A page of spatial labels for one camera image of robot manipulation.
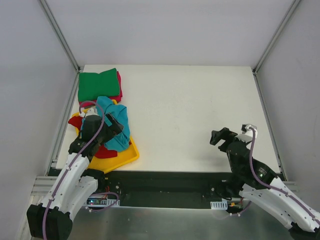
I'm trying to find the left aluminium frame post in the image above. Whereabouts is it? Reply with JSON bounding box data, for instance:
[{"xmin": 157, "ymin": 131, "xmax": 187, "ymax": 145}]
[{"xmin": 38, "ymin": 0, "xmax": 81, "ymax": 73}]

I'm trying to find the yellow plastic tray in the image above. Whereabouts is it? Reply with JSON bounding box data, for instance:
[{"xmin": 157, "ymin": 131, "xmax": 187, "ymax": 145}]
[{"xmin": 72, "ymin": 101, "xmax": 140, "ymax": 174}]

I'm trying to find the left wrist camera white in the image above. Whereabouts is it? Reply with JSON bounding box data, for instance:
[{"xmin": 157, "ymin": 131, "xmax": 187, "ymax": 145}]
[{"xmin": 79, "ymin": 107, "xmax": 98, "ymax": 118}]

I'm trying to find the right white cable duct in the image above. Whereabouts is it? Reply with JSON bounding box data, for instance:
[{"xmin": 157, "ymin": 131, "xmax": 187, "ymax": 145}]
[{"xmin": 210, "ymin": 200, "xmax": 228, "ymax": 211}]

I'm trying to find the white cable duct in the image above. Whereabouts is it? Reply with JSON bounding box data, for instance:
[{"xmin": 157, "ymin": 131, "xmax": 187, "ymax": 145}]
[
  {"xmin": 210, "ymin": 200, "xmax": 228, "ymax": 211},
  {"xmin": 86, "ymin": 198, "xmax": 120, "ymax": 208}
]

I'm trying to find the right aluminium frame post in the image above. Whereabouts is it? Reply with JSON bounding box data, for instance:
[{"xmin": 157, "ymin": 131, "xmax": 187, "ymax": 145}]
[{"xmin": 252, "ymin": 0, "xmax": 302, "ymax": 76}]

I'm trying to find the front aluminium rail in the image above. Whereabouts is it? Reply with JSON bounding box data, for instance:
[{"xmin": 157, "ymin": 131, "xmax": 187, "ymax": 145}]
[{"xmin": 31, "ymin": 176, "xmax": 58, "ymax": 196}]

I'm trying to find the aluminium frame post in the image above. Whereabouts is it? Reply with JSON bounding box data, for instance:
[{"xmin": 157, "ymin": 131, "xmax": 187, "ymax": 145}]
[
  {"xmin": 252, "ymin": 0, "xmax": 302, "ymax": 76},
  {"xmin": 38, "ymin": 0, "xmax": 81, "ymax": 73}
]

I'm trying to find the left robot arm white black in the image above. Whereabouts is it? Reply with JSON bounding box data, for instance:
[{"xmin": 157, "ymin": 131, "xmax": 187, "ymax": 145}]
[{"xmin": 26, "ymin": 113, "xmax": 124, "ymax": 240}]

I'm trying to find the teal t shirt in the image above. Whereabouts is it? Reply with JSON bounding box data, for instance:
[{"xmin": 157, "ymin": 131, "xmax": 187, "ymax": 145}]
[{"xmin": 80, "ymin": 96, "xmax": 131, "ymax": 152}]

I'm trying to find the left white cable duct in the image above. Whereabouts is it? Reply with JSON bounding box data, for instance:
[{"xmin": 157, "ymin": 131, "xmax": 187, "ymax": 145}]
[{"xmin": 86, "ymin": 198, "xmax": 120, "ymax": 208}]

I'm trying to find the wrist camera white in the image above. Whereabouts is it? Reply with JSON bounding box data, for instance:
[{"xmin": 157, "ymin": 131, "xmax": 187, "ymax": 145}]
[
  {"xmin": 79, "ymin": 107, "xmax": 98, "ymax": 118},
  {"xmin": 236, "ymin": 123, "xmax": 258, "ymax": 144}
]

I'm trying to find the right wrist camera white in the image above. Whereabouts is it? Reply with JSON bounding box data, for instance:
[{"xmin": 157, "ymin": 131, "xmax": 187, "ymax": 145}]
[{"xmin": 236, "ymin": 123, "xmax": 258, "ymax": 144}]

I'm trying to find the folded pink t shirt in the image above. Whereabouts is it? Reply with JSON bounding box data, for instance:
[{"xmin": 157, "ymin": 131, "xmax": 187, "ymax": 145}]
[{"xmin": 78, "ymin": 71, "xmax": 124, "ymax": 109}]

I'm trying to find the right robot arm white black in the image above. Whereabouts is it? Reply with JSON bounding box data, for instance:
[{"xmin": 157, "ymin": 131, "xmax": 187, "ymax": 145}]
[{"xmin": 210, "ymin": 124, "xmax": 320, "ymax": 240}]

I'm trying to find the folded green t shirt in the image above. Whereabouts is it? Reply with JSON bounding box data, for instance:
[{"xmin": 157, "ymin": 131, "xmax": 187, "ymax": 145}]
[{"xmin": 77, "ymin": 67, "xmax": 120, "ymax": 103}]

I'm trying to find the red t shirt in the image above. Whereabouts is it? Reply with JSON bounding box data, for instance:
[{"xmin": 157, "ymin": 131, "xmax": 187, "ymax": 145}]
[{"xmin": 68, "ymin": 115, "xmax": 118, "ymax": 159}]

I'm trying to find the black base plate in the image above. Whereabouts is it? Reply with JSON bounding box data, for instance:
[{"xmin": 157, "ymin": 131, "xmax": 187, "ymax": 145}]
[{"xmin": 97, "ymin": 170, "xmax": 244, "ymax": 209}]

